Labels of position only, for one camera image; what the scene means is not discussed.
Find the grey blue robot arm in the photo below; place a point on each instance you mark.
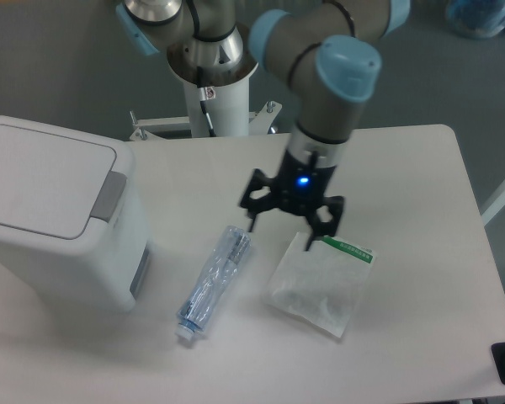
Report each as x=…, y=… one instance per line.
x=325, y=57

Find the blue plastic bag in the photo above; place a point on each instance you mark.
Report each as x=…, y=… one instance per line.
x=475, y=20

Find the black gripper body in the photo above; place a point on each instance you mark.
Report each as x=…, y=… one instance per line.
x=304, y=175

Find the white green plastic pouch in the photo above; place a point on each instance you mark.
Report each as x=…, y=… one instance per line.
x=320, y=283

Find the white plastic trash can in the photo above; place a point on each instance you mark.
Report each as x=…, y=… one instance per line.
x=50, y=177

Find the grey trash can push button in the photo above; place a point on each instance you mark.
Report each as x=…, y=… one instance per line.
x=109, y=196

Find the crushed clear plastic bottle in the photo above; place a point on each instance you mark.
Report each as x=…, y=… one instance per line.
x=220, y=268

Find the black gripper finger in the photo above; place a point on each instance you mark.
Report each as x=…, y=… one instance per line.
x=324, y=220
x=261, y=194

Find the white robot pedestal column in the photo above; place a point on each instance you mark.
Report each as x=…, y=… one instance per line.
x=215, y=77

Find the white pedestal base frame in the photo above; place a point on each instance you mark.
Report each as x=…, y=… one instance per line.
x=260, y=123

